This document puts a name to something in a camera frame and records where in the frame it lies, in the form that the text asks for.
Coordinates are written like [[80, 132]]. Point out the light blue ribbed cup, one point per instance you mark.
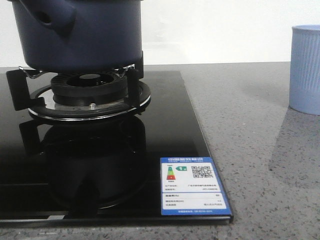
[[304, 84]]

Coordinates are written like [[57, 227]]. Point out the black pot support grate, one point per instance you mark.
[[41, 104]]

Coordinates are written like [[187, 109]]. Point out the dark blue cooking pot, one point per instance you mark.
[[77, 36]]

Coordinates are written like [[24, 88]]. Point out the blue energy label sticker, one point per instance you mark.
[[190, 186]]

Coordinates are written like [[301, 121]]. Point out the black glass gas stove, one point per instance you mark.
[[96, 172]]

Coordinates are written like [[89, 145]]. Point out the black round gas burner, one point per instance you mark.
[[84, 89]]

